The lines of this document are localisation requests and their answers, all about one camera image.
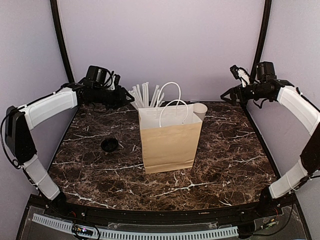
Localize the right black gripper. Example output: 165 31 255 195
221 82 270 106

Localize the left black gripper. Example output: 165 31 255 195
93 85 135 110

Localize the brown paper bag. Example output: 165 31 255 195
138 81 204 175

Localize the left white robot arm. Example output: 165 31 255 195
0 65 135 218

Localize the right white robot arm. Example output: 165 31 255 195
220 61 320 217

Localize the bundle of wrapped white straws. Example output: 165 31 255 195
128 82 165 110

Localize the spare white paper cup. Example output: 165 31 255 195
193 102 208 121

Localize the spare black cup lid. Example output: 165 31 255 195
100 138 119 153

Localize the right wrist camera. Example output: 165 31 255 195
229 65 250 88

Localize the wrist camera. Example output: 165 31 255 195
107 74 121 91
229 65 250 88

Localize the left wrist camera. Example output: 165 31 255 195
107 74 121 91

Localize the right black frame post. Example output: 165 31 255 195
250 0 272 80

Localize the black frame post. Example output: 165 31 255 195
250 0 272 80
49 0 76 83

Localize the left black frame post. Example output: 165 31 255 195
49 0 76 83

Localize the black front rail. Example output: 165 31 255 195
29 193 298 227

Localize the white cable duct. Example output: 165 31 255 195
31 213 239 240

